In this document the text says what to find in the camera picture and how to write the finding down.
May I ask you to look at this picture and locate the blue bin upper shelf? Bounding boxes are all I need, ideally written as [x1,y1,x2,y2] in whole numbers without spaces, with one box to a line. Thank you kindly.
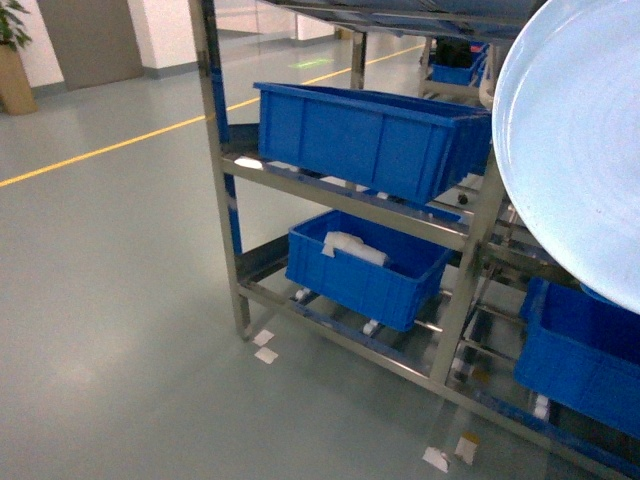
[254,82,492,204]

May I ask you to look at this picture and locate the stainless steel shelf rack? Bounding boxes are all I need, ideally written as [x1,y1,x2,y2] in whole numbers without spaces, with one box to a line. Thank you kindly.
[190,1,639,479]

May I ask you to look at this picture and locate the blue bin shelf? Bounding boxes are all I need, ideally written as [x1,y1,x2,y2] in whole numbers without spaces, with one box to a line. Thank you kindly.
[254,82,492,204]
[286,210,452,332]

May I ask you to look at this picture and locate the potted plant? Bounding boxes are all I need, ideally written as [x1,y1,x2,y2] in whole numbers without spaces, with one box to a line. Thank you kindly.
[1,1,37,116]

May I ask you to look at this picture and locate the blue bin right lower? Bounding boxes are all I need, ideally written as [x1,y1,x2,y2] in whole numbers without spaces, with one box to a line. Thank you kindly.
[514,278,639,438]

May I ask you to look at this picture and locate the light blue oval tray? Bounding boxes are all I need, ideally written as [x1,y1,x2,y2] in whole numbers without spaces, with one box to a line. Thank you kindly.
[493,1,639,311]

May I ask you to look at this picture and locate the blue bin lower shelf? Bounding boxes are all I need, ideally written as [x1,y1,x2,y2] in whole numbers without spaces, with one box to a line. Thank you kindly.
[286,210,452,332]

